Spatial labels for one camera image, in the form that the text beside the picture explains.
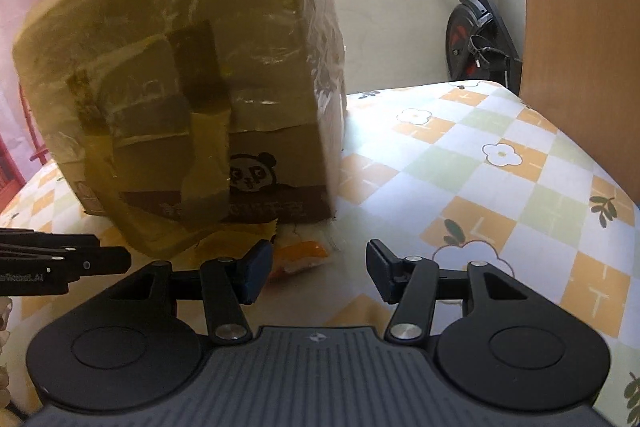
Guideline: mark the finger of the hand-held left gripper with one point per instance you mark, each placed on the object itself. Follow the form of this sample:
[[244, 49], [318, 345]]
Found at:
[[100, 261], [50, 240]]

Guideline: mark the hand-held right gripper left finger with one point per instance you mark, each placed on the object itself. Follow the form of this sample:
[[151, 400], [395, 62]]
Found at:
[[257, 274]]

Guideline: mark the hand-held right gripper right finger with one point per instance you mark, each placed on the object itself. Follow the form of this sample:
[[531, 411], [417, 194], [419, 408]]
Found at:
[[382, 272]]

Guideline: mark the yellow snack packet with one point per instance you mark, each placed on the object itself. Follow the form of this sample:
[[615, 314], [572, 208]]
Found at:
[[220, 242]]

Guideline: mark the taped cardboard box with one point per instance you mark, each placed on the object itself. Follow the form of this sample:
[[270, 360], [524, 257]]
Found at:
[[150, 7]]

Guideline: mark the person's left hand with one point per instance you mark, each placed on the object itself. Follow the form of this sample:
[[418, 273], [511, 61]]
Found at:
[[4, 322]]

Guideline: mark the checkered floral tablecloth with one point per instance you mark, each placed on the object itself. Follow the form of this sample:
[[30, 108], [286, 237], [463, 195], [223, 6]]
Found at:
[[500, 232]]

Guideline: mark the wooden cabinet panel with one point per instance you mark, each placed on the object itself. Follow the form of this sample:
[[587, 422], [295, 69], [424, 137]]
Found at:
[[575, 7]]

